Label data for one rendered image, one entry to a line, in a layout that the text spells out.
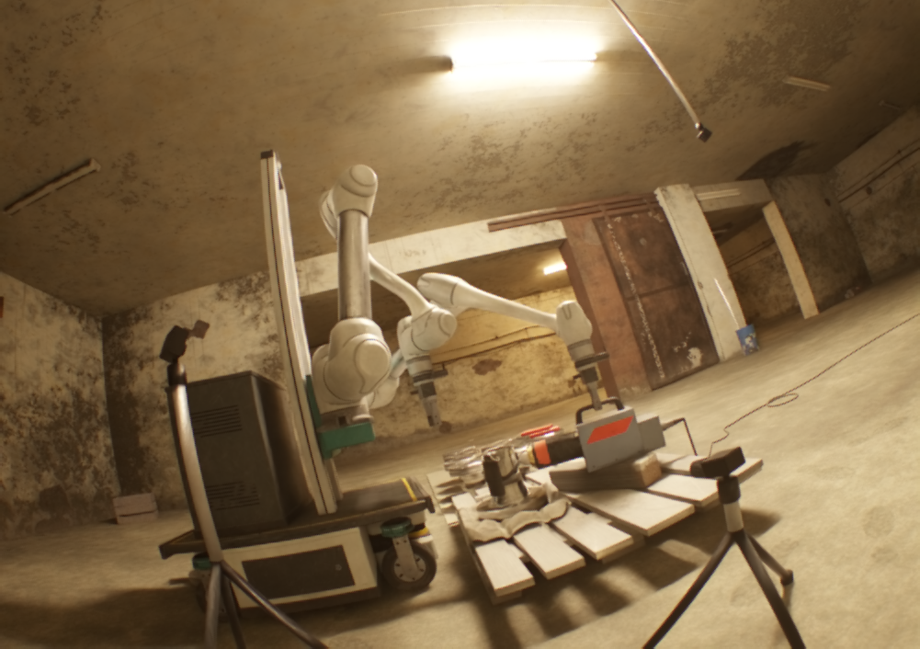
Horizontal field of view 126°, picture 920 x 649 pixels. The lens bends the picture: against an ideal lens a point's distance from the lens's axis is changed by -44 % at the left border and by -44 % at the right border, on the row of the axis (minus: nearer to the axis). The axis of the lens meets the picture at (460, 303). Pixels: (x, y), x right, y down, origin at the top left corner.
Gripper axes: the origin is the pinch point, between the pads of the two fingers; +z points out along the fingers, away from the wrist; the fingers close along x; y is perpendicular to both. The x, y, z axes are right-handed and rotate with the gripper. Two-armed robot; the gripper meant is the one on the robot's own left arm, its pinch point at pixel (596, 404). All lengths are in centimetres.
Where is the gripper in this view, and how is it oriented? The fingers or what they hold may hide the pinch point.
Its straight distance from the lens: 151.0
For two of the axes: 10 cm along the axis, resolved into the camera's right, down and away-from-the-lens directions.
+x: -2.0, -1.9, -9.6
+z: 2.6, 9.3, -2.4
